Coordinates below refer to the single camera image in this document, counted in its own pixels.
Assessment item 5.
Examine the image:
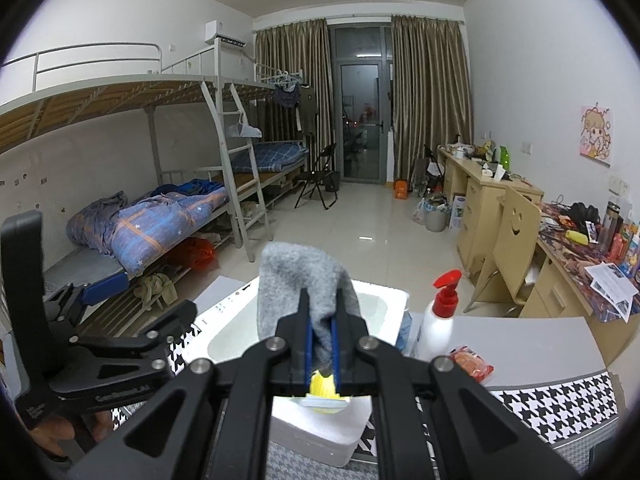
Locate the left olive curtain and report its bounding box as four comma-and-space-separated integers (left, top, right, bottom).
254, 18, 335, 162

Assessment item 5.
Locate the person's left hand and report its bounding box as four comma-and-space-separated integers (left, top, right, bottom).
27, 411, 114, 463

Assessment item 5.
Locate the grey knitted cloth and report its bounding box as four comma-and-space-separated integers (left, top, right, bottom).
257, 242, 361, 376

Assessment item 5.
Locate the grey trash bin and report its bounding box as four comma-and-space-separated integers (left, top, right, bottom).
424, 194, 449, 233

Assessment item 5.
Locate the metal bunk bed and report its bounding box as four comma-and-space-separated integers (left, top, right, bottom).
0, 39, 321, 321

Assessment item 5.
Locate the glass balcony door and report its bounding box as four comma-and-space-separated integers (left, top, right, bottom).
330, 23, 393, 184

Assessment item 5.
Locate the orange bag on floor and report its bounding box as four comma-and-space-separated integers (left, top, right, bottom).
394, 180, 409, 200

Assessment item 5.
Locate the white red pump bottle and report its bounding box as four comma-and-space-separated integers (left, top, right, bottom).
411, 269, 462, 361

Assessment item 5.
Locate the anime girl poster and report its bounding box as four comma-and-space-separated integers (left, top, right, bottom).
579, 103, 613, 166

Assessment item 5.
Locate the blue plaid quilt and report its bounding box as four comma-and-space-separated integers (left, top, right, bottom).
66, 179, 228, 276

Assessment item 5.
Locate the black folding chair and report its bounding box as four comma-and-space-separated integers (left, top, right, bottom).
294, 143, 340, 210

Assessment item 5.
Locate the white foam box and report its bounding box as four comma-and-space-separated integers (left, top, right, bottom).
194, 275, 412, 468

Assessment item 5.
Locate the wooden smiley chair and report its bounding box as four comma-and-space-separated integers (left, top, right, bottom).
463, 188, 541, 316

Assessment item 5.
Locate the white air conditioner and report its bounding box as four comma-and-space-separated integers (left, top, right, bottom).
205, 20, 246, 49

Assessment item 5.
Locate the olive curtain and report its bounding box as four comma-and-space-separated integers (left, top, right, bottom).
254, 18, 335, 162
390, 15, 473, 180

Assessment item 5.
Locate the red snack packet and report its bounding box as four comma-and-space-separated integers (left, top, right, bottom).
448, 346, 495, 382

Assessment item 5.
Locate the wooden desk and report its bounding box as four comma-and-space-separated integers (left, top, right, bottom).
438, 148, 639, 365

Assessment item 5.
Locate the right olive curtain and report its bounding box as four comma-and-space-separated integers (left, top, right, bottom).
390, 15, 473, 180

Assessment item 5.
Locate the houndstooth table cloth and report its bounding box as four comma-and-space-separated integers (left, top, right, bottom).
106, 324, 622, 480

